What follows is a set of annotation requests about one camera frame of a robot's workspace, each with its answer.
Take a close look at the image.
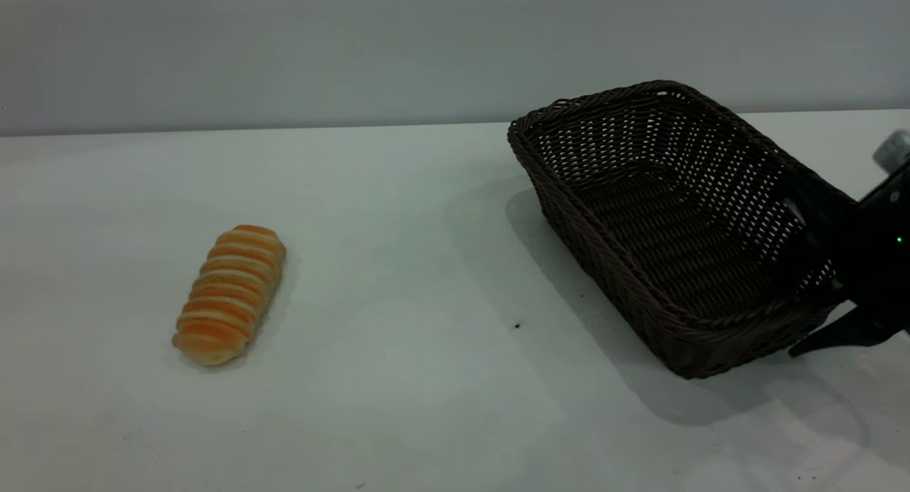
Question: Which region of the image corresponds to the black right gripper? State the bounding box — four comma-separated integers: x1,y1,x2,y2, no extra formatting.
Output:
775,161,910,358

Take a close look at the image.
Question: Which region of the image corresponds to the dark woven wicker basket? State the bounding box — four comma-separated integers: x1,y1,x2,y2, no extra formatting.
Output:
508,80,854,380

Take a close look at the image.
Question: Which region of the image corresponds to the striped orange bread roll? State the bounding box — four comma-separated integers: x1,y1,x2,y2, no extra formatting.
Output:
172,225,287,368

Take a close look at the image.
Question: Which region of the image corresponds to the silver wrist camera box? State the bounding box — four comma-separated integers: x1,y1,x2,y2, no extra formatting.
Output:
873,129,910,173

